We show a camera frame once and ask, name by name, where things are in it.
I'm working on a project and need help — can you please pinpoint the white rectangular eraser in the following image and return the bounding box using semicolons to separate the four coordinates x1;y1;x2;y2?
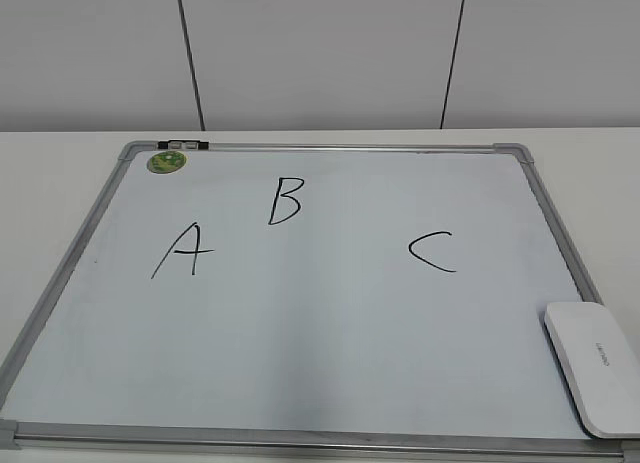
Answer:
544;302;639;439

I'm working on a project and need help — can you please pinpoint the round green sticker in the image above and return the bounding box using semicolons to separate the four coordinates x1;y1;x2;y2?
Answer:
146;150;187;174

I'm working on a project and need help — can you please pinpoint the black and silver board clip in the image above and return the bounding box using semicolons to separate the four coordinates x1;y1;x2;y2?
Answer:
156;139;210;151

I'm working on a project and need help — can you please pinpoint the white whiteboard with grey frame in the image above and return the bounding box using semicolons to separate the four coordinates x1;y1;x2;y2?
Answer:
1;142;639;462

